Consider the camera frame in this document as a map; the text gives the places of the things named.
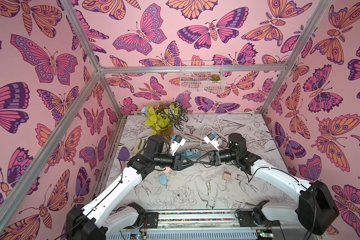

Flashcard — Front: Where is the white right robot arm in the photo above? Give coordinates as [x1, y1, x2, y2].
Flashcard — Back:
[203, 133, 340, 236]

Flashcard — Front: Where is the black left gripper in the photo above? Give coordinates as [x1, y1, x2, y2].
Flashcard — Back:
[153, 152, 193, 172]

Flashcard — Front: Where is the aluminium frame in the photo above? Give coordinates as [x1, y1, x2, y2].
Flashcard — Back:
[0, 1, 332, 234]

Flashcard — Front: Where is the blue power strip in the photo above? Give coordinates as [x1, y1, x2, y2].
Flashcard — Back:
[178, 148, 202, 159]

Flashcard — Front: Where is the blue bluetooth headset case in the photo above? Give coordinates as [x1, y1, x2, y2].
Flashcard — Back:
[159, 175, 168, 187]

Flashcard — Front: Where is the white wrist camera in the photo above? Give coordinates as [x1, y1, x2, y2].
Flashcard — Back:
[170, 135, 187, 156]
[204, 133, 220, 151]

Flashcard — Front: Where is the black usb cable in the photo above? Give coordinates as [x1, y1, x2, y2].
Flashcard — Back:
[194, 157, 226, 169]

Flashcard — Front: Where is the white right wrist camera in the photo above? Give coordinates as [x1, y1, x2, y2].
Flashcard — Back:
[204, 133, 220, 151]

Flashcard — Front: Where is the white wire basket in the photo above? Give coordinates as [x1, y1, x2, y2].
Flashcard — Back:
[178, 61, 226, 95]

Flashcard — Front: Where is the small potted succulent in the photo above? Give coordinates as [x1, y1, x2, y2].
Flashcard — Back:
[210, 74, 221, 82]

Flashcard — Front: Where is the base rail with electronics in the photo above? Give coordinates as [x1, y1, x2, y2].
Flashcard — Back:
[107, 208, 319, 240]

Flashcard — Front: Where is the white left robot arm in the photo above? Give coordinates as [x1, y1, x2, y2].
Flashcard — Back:
[62, 135, 194, 240]

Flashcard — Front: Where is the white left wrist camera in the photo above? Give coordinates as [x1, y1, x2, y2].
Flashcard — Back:
[170, 135, 187, 156]

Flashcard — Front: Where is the pink charger adapter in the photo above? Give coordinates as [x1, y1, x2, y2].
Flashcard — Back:
[223, 172, 232, 182]

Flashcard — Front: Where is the glass vase with plants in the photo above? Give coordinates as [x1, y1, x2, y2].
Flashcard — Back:
[141, 102, 189, 141]

